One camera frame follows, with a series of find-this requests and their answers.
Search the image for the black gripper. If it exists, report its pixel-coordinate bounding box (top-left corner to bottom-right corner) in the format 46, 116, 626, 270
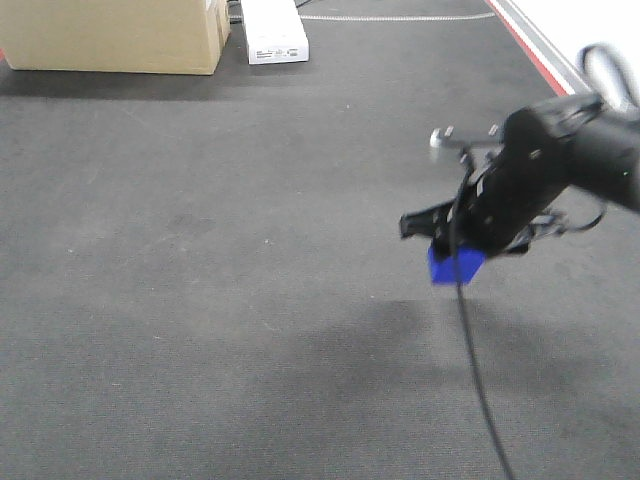
399, 107, 575, 256

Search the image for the blue square plastic bottle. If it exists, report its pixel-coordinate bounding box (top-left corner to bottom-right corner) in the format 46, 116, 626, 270
427, 245, 486, 285

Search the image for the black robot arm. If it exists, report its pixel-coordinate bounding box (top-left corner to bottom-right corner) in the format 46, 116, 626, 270
399, 94, 639, 257

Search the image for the black conveyor belt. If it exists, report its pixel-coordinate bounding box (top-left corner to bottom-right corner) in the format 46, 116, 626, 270
0, 0, 640, 480

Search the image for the white aluminium side panel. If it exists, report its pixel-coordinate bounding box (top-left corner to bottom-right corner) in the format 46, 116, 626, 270
501, 1, 639, 110

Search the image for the long white carton box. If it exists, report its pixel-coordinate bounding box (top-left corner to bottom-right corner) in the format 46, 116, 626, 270
241, 0, 310, 65

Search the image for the brown cardboard box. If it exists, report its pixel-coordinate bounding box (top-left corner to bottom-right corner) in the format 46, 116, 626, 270
1, 0, 230, 75

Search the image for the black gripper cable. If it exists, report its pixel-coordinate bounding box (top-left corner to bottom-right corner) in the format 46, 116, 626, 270
447, 169, 516, 480

